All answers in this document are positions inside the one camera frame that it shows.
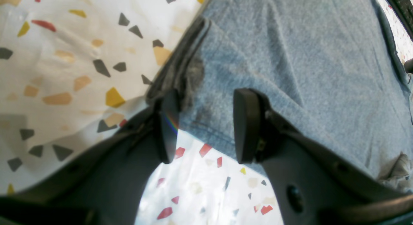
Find grey t-shirt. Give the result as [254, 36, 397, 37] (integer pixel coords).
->
[146, 0, 413, 193]

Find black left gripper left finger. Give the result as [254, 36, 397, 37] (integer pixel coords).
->
[0, 89, 179, 225]

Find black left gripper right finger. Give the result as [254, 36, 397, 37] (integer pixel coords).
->
[233, 88, 412, 225]

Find terrazzo patterned tablecloth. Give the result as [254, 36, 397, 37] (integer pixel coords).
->
[1, 0, 412, 225]

